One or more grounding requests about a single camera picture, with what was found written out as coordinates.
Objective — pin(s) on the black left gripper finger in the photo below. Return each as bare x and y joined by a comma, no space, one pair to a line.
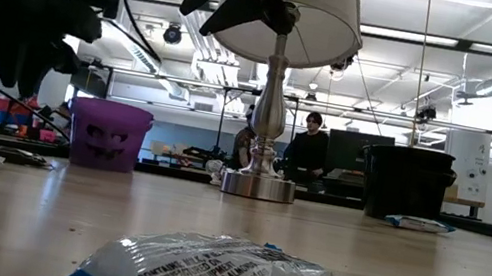
69,58
16,57

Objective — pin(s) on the background black robot arm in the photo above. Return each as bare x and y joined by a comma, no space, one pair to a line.
205,155

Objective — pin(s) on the red equipment box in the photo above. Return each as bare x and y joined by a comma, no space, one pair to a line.
13,107

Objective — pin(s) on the black ceiling device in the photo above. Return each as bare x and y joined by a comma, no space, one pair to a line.
343,64
173,34
427,113

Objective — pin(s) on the small pink box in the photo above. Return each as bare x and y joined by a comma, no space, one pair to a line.
47,136

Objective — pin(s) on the purple face plastic bucket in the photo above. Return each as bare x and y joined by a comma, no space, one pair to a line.
78,139

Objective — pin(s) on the silver table lamp white shade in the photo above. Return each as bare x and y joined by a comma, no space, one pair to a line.
271,112

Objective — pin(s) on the black monitor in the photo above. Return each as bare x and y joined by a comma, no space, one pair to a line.
355,152

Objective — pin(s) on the black plastic bucket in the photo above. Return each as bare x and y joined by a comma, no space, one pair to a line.
407,187

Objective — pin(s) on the white pillar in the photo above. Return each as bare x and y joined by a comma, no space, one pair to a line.
467,162

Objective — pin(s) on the background wooden desk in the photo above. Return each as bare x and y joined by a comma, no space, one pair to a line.
464,201

